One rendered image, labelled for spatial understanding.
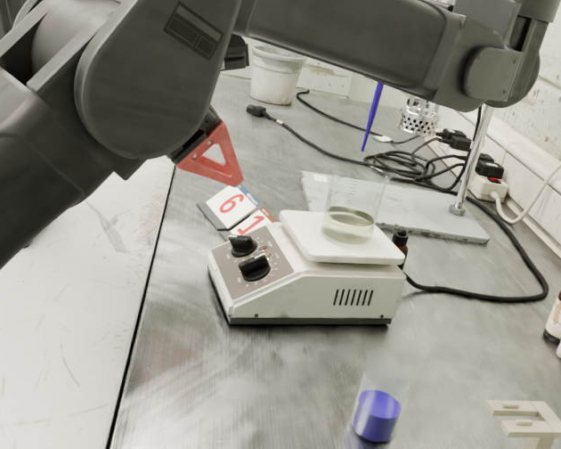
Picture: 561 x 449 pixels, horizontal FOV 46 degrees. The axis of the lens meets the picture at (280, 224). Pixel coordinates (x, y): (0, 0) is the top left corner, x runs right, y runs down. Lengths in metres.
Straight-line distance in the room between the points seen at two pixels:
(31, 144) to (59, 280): 0.48
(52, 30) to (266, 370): 0.43
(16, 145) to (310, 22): 0.17
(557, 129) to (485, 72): 0.87
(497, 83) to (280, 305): 0.34
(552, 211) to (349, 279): 0.56
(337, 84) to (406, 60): 2.75
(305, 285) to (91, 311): 0.22
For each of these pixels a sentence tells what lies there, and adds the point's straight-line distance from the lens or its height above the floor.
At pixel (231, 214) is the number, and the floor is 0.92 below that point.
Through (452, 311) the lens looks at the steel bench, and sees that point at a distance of 0.87.
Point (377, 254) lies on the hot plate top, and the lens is 0.74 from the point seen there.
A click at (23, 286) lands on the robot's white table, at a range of 0.76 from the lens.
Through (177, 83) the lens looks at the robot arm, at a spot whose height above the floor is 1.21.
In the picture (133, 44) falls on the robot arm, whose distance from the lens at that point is 0.29.
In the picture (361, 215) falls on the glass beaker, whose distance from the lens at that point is 0.73.
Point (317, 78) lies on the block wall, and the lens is 3.15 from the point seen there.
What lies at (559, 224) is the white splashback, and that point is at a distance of 1.19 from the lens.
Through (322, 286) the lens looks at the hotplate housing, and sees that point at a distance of 0.72.
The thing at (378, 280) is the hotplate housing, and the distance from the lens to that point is 0.75.
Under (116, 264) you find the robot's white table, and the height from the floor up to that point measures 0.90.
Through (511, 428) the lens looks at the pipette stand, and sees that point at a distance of 0.47.
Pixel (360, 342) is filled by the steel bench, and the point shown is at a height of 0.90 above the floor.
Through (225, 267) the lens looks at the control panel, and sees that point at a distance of 0.76.
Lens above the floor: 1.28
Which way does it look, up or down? 23 degrees down
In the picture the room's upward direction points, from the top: 12 degrees clockwise
